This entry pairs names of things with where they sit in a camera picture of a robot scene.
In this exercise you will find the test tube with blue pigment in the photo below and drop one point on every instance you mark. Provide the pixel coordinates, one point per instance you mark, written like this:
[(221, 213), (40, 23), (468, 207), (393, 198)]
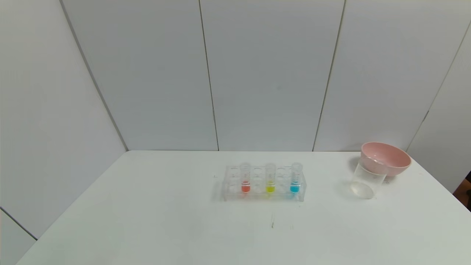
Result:
[(294, 187)]

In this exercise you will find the test tube with yellow pigment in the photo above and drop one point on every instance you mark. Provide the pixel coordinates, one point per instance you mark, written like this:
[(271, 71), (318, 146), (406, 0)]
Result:
[(270, 187)]

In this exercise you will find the test tube with red pigment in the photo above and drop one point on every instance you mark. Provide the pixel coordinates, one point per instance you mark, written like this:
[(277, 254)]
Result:
[(245, 187)]

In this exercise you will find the pink bowl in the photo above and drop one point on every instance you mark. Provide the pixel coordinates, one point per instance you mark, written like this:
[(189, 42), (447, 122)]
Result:
[(393, 162)]

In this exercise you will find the clear glass beaker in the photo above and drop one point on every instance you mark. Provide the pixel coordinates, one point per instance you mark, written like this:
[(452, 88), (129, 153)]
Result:
[(364, 186)]

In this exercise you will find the clear plastic test tube rack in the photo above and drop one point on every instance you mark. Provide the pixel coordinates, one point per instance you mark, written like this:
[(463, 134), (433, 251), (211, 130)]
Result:
[(257, 195)]

